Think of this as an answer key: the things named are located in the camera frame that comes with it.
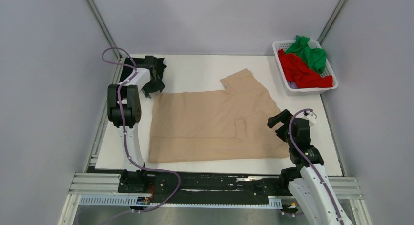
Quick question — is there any beige t shirt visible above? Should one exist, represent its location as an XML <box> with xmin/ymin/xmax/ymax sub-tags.
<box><xmin>148</xmin><ymin>69</ymin><xmax>289</xmax><ymax>163</ymax></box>

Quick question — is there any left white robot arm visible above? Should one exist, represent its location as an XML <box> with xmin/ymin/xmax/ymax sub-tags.
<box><xmin>107</xmin><ymin>56</ymin><xmax>166</xmax><ymax>192</ymax></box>

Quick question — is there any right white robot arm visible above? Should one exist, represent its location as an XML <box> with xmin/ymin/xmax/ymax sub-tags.
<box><xmin>267</xmin><ymin>108</ymin><xmax>352</xmax><ymax>225</ymax></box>

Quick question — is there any folded black t shirt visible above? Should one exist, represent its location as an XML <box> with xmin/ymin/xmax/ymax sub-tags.
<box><xmin>119</xmin><ymin>58</ymin><xmax>150</xmax><ymax>89</ymax></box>

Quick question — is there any lilac cloth in basket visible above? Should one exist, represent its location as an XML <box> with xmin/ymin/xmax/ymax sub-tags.
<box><xmin>287</xmin><ymin>81</ymin><xmax>297</xmax><ymax>89</ymax></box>

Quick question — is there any red t shirt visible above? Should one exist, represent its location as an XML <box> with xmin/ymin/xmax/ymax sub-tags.
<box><xmin>278</xmin><ymin>49</ymin><xmax>333</xmax><ymax>89</ymax></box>

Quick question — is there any green t shirt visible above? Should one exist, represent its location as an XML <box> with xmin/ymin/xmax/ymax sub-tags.
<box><xmin>286</xmin><ymin>35</ymin><xmax>327</xmax><ymax>74</ymax></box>

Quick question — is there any white plastic basket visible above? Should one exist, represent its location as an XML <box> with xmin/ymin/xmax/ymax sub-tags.
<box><xmin>272</xmin><ymin>40</ymin><xmax>338</xmax><ymax>96</ymax></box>

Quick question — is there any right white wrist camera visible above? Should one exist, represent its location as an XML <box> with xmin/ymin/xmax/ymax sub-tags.
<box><xmin>302</xmin><ymin>110</ymin><xmax>317</xmax><ymax>127</ymax></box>

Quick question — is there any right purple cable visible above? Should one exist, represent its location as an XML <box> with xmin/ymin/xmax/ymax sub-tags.
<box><xmin>280</xmin><ymin>108</ymin><xmax>346</xmax><ymax>225</ymax></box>

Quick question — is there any white slotted cable duct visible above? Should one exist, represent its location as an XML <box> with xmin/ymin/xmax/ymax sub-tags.
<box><xmin>79</xmin><ymin>195</ymin><xmax>283</xmax><ymax>209</ymax></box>

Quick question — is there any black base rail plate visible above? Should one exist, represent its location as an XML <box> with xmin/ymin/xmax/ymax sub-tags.
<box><xmin>118</xmin><ymin>171</ymin><xmax>291</xmax><ymax>203</ymax></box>

